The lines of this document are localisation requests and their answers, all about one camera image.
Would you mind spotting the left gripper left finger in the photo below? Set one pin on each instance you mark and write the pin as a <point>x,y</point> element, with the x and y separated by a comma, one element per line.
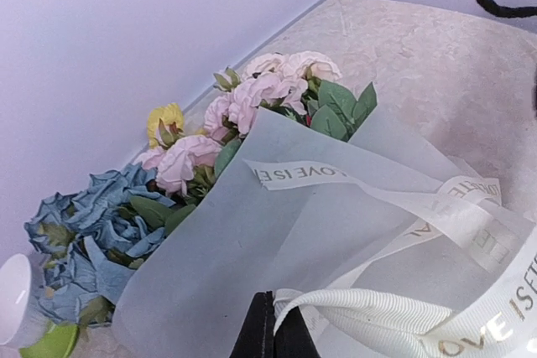
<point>256,337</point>

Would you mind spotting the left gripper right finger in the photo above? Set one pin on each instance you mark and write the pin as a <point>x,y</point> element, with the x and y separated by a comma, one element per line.
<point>293,340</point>

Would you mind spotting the blue hydrangea fake flower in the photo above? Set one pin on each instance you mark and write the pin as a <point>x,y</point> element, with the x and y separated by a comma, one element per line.
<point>96,239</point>

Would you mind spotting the cream ribbon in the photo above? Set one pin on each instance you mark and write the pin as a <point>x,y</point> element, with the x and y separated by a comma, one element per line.
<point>458,282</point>

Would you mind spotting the green plate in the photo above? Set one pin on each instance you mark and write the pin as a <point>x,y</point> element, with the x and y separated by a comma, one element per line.
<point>59,342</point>

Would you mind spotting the white bowl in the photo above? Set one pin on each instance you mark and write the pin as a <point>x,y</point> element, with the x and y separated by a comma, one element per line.
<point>16,279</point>

